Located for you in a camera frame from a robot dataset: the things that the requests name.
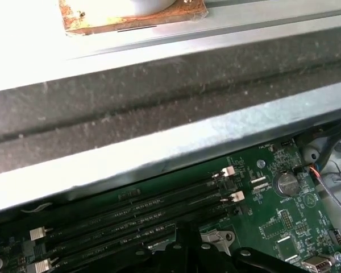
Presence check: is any silver internal USB port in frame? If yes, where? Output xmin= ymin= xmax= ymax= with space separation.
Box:
xmin=301 ymin=255 xmax=334 ymax=273

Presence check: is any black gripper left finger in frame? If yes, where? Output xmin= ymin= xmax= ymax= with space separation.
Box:
xmin=82 ymin=221 xmax=189 ymax=273

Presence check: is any silver coin battery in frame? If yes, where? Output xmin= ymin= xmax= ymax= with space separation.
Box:
xmin=272 ymin=170 xmax=299 ymax=197

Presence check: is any square brown base plate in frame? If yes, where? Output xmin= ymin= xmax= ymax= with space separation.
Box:
xmin=58 ymin=0 xmax=208 ymax=36

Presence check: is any black and grey PC case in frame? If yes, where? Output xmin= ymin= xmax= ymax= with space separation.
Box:
xmin=0 ymin=21 xmax=341 ymax=217

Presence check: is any grey sleeved wire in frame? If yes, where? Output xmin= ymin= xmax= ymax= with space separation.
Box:
xmin=308 ymin=166 xmax=341 ymax=218

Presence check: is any RAM slot with black clips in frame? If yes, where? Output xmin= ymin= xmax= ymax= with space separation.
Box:
xmin=62 ymin=207 xmax=242 ymax=273
xmin=45 ymin=181 xmax=231 ymax=254

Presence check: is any RAM slot with white clips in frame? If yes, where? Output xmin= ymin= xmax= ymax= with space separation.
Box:
xmin=34 ymin=190 xmax=247 ymax=273
xmin=28 ymin=166 xmax=236 ymax=241

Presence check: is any green motherboard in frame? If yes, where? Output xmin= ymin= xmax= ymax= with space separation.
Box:
xmin=0 ymin=142 xmax=341 ymax=273

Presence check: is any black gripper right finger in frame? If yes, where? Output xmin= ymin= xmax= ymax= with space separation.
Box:
xmin=188 ymin=221 xmax=303 ymax=273

